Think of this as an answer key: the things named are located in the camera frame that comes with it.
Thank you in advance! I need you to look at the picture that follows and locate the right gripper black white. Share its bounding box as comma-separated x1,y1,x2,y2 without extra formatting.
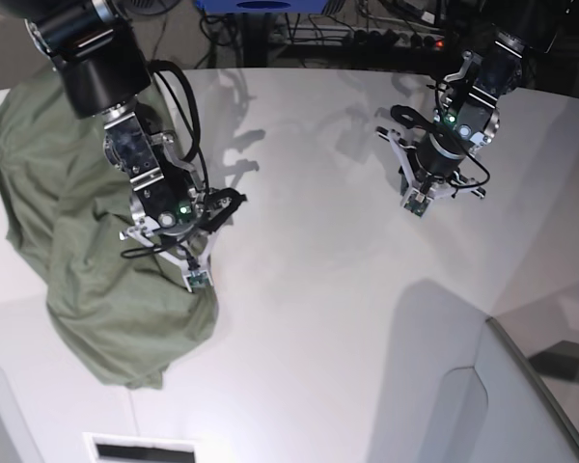
120,190,246,292

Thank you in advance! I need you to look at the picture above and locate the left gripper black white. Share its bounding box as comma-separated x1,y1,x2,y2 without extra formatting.
375,126,486,217

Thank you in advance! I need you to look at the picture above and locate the olive green t-shirt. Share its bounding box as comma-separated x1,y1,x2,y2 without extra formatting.
0,68,218,389

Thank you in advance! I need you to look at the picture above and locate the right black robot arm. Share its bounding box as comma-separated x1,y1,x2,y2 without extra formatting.
24,1,246,291

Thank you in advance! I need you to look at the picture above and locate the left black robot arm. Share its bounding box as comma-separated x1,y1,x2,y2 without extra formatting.
376,1,579,217

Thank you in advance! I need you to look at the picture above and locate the black power strip red light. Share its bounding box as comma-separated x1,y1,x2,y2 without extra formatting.
344,29,446,51

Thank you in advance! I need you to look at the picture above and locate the blue box with oval hole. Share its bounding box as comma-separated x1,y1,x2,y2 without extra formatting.
195,0,327,14

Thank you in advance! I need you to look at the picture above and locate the white curved panel right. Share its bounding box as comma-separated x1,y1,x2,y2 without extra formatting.
433,316,579,463

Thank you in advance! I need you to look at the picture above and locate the white panel left corner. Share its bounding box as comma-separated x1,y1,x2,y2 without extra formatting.
0,368,44,462

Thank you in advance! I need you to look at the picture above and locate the black table leg post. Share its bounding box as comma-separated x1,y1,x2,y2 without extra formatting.
239,13,275,68

